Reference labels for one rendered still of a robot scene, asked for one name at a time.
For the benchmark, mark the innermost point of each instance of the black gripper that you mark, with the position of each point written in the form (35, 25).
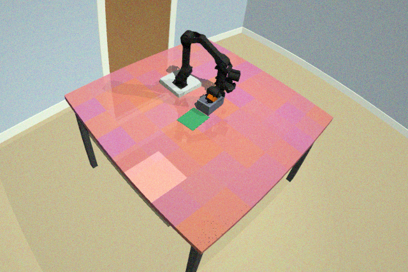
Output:
(216, 89)

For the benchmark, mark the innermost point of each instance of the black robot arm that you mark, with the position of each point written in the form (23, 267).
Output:
(222, 61)

